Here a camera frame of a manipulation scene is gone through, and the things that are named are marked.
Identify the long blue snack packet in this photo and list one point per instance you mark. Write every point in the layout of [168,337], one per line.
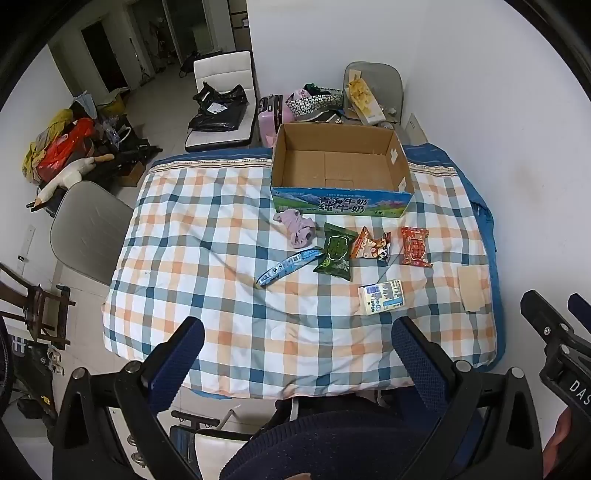
[286,267]

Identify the white blue small box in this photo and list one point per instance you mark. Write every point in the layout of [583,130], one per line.
[381,297]

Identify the black plastic bag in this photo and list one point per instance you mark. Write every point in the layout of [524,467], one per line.
[217,115]

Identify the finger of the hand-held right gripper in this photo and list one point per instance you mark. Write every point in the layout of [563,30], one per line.
[582,309]
[545,318]

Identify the person's right hand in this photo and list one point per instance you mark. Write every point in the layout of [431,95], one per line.
[570,443]

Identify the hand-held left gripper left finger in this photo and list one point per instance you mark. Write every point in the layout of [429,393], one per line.
[178,355]

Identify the small brown cardboard box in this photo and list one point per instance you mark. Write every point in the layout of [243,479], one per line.
[134,174]

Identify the red snack packet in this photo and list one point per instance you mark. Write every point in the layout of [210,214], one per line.
[415,247]

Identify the white wall socket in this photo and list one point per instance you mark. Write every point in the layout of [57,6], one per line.
[25,249]
[414,125]

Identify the orange snack packet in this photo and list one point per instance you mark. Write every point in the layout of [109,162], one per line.
[369,247]

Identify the white goose plush toy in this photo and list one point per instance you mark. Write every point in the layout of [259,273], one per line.
[74,173]

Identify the pink suitcase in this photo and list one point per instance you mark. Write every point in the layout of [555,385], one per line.
[270,124]

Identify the open cardboard box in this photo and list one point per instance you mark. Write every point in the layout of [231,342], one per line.
[341,205]

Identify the purple crumpled cloth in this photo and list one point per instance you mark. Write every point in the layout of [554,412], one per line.
[298,226]

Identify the black equipment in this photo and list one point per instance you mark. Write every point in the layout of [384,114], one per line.
[32,369]

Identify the grey chair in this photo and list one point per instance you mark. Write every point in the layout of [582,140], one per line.
[87,230]
[383,78]

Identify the white chair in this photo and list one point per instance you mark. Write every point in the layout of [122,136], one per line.
[217,454]
[221,69]

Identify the checkered blanket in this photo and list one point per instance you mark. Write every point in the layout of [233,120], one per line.
[207,277]

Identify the black and white patterned bag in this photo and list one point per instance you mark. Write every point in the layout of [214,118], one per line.
[304,106]

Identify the yellow snack bag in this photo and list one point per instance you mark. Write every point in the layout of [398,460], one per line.
[362,97]

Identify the person's dark clothing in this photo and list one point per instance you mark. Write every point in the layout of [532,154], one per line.
[323,443]

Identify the green snack packet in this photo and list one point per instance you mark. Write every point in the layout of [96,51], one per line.
[334,254]

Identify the red plastic bag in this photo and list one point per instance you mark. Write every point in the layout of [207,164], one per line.
[69,138]

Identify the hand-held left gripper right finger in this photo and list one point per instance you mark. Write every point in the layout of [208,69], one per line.
[415,357]

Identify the dark wooden chair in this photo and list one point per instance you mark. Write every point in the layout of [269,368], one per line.
[37,300]

